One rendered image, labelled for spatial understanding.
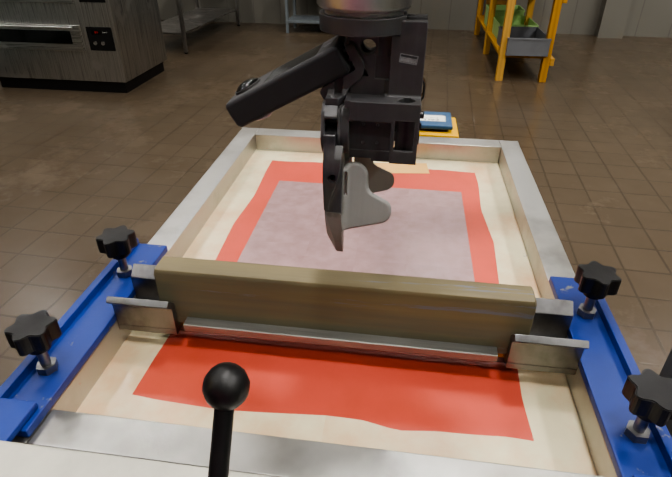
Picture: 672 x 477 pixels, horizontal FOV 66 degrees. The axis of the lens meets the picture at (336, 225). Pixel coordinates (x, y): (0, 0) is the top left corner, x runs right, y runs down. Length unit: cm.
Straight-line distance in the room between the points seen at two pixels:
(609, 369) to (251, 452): 36
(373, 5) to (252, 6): 779
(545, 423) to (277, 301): 30
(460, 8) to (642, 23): 232
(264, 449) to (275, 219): 46
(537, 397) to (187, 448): 35
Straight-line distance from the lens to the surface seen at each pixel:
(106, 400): 62
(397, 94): 44
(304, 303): 56
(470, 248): 81
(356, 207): 46
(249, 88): 46
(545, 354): 59
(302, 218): 86
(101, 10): 499
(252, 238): 82
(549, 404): 61
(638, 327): 237
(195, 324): 61
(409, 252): 78
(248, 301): 58
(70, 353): 61
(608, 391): 58
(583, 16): 795
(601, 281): 61
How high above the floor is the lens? 139
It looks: 31 degrees down
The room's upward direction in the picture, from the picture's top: straight up
